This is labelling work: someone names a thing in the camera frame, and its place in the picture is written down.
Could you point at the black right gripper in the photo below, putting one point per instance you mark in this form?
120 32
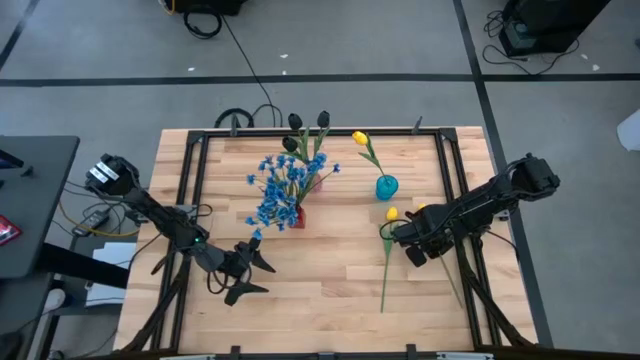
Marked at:
432 232

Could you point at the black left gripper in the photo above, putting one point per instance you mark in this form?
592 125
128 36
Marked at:
232 265

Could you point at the red glass vase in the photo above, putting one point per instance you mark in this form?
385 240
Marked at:
301 220

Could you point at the pink glass vase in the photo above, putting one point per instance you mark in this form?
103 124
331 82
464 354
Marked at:
318 186

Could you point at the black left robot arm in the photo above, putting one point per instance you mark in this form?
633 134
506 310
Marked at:
150 212

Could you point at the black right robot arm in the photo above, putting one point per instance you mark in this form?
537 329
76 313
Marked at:
490 200

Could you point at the teal glass vase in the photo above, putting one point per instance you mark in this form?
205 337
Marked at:
386 189

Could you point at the white paper sheet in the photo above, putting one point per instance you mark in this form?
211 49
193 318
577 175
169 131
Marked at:
112 260

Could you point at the black power adapter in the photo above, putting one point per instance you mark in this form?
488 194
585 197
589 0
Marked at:
92 222

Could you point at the black desk leg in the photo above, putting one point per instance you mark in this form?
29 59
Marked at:
80 265

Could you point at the black desk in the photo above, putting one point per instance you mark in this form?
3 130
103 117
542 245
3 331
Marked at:
35 210

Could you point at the white object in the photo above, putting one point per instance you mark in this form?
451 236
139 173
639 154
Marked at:
631 132

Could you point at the red and white item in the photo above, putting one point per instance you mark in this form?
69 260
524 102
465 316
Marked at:
7 231

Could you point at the black equipment cart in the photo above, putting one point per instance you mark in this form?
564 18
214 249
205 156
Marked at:
545 25

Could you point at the dark tablet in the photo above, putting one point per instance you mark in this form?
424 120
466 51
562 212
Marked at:
10 160

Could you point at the black box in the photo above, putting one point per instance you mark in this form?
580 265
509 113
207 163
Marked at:
210 5

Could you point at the black aluminium table frame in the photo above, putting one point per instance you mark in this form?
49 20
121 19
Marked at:
325 132

